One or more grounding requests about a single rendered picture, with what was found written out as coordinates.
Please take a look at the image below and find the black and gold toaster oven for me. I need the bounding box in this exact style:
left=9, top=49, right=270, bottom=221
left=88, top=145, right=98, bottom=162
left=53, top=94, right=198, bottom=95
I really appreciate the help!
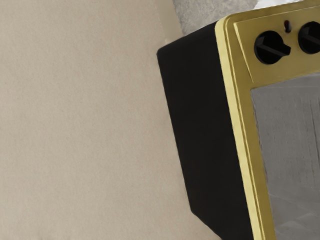
left=156, top=1, right=320, bottom=240

